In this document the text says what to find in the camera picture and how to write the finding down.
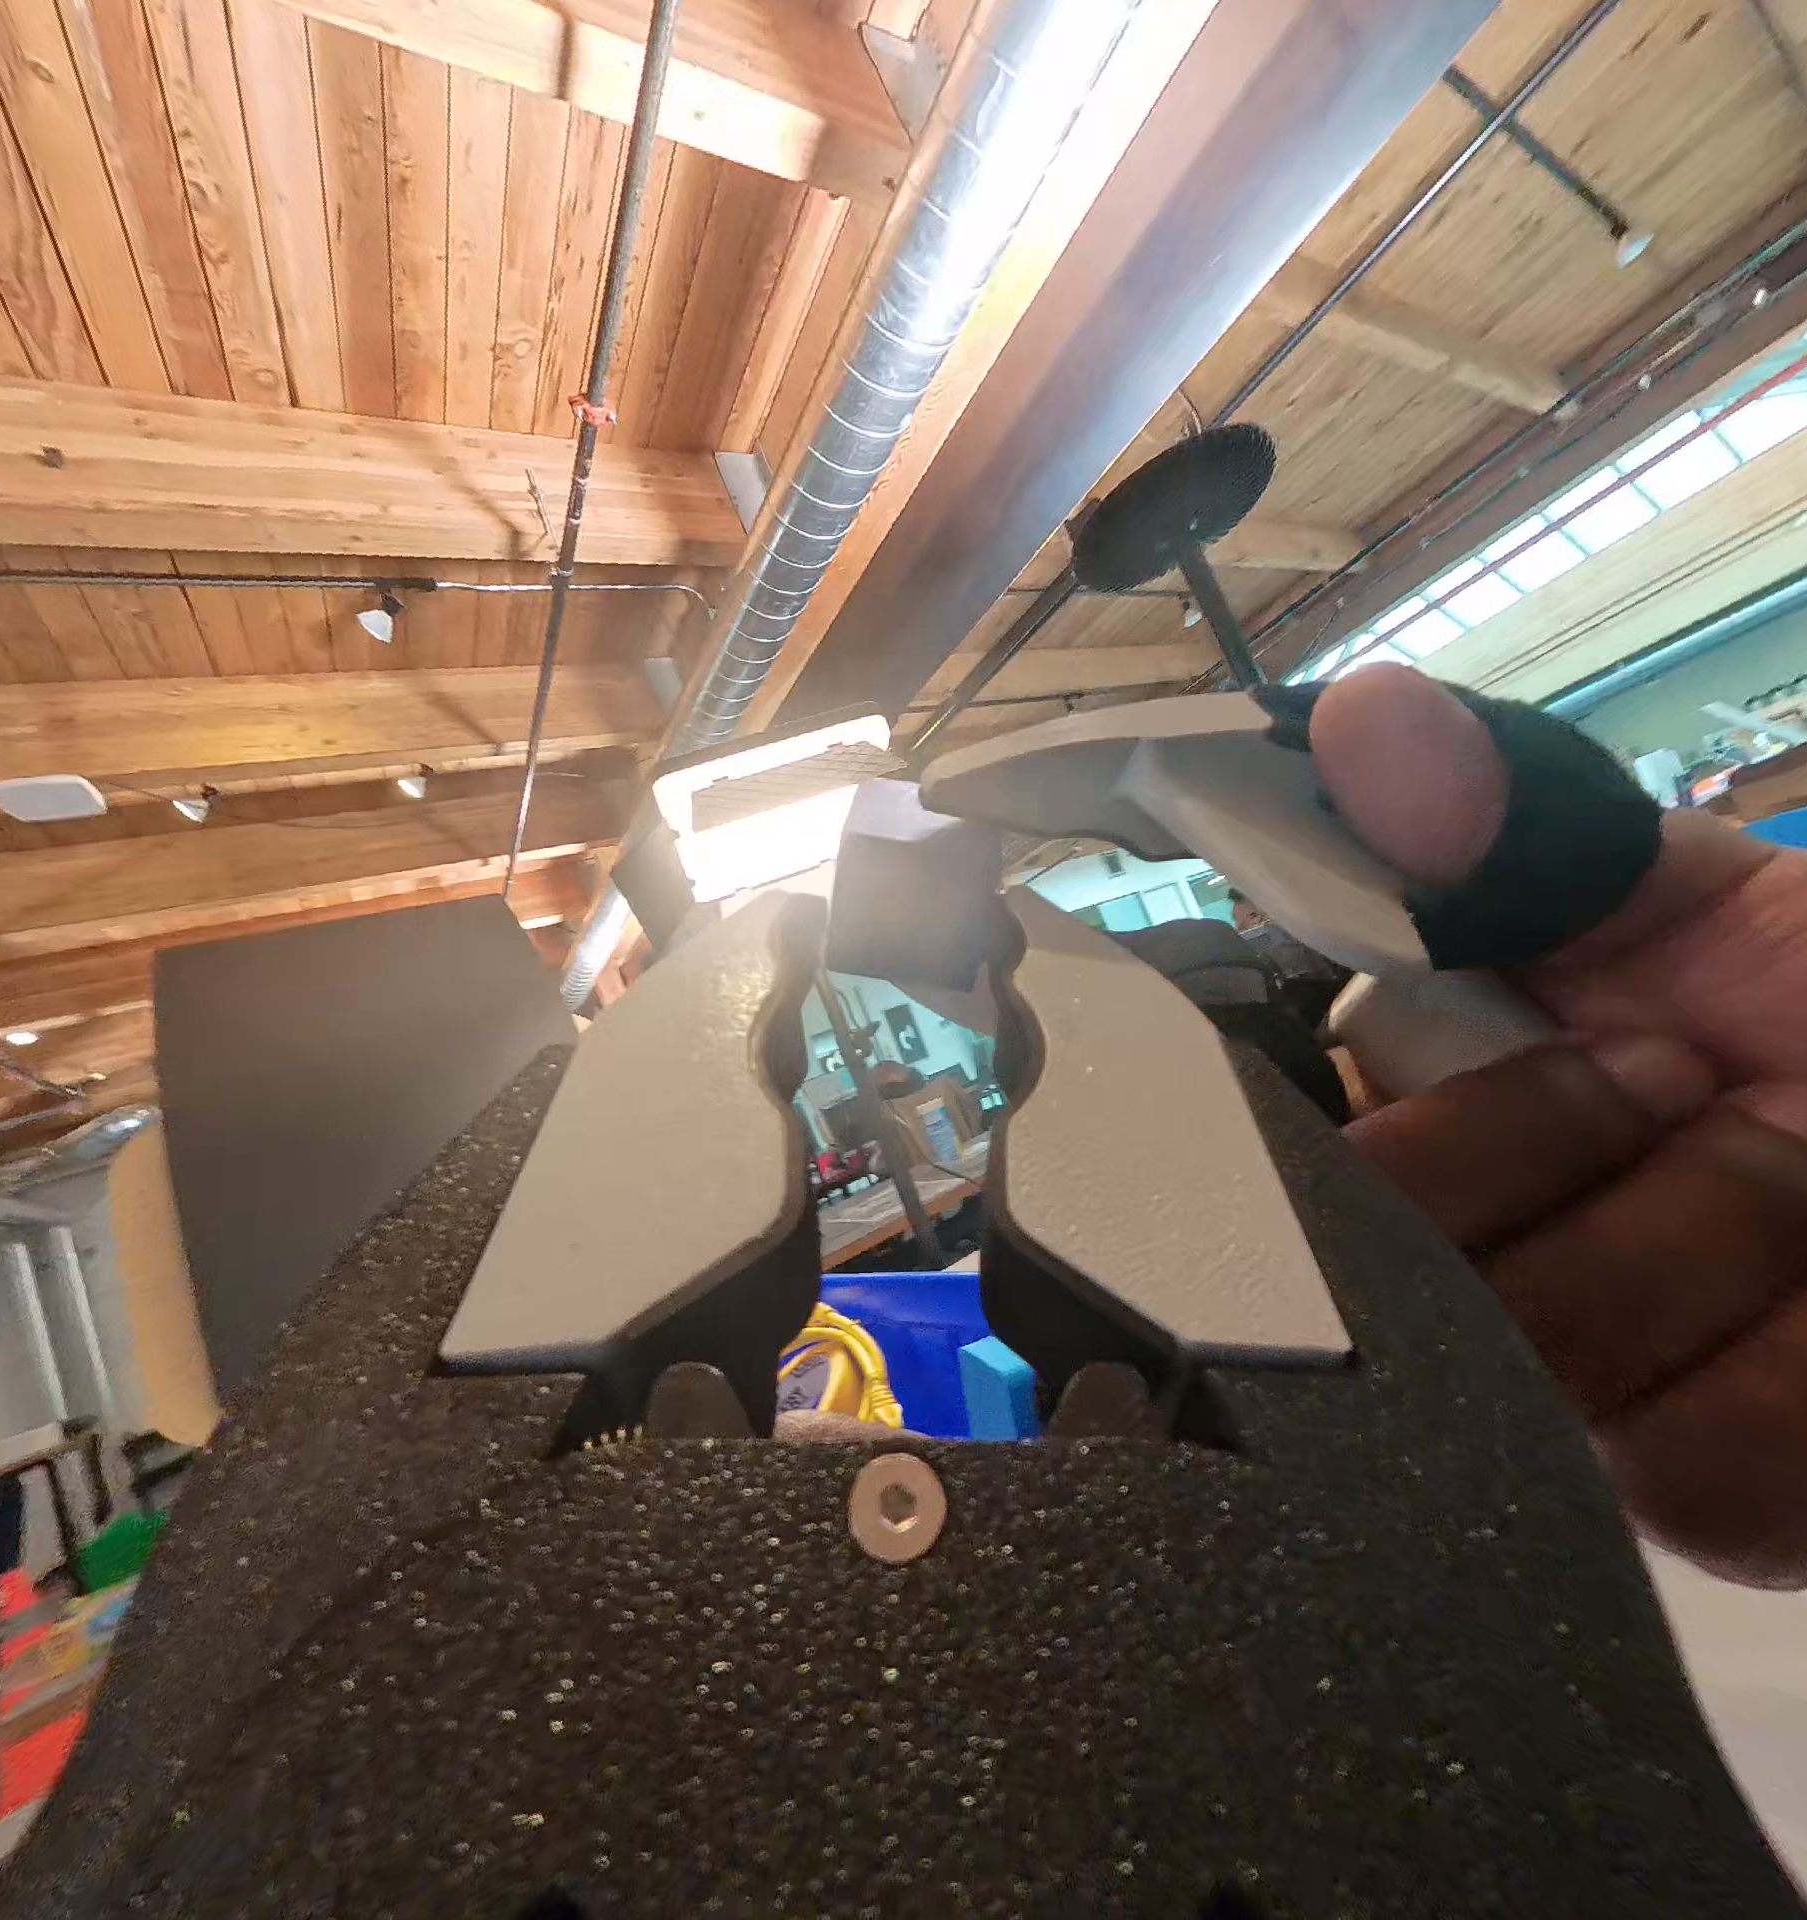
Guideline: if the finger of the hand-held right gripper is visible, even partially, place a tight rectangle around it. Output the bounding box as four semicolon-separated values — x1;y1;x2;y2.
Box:
918;693;1310;865

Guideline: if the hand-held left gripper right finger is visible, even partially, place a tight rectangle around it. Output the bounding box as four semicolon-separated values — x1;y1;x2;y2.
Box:
980;885;1358;1420

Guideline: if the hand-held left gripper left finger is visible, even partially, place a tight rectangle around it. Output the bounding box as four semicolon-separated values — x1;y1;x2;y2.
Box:
437;893;831;1430

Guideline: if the dark blue wooden block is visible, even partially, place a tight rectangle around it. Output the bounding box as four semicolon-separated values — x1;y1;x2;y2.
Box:
829;777;1006;997

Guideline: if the large blue storage bin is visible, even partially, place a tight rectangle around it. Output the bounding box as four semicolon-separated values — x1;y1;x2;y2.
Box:
817;1272;1054;1446

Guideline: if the yellow ethernet cable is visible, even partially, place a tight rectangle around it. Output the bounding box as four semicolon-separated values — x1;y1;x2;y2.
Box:
795;1302;908;1430

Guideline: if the person's right hand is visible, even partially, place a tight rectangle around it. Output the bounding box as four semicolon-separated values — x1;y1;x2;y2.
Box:
1308;663;1807;1595

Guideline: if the light blue block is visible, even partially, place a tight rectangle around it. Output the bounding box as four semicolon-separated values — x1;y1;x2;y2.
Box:
958;1336;1050;1444

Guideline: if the black pole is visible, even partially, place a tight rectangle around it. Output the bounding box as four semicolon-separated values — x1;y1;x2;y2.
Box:
902;424;1284;753

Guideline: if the black wood-edged panel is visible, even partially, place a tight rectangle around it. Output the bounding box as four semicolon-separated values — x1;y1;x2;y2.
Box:
106;897;585;1450

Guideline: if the studio light panel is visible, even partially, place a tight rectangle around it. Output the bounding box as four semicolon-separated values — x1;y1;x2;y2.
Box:
611;713;912;967

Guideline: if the grey ceiling conduit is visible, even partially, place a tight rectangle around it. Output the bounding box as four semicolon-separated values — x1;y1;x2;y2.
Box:
501;0;683;903

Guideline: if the silver ventilation duct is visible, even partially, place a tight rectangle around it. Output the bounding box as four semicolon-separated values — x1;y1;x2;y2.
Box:
561;0;1144;1023

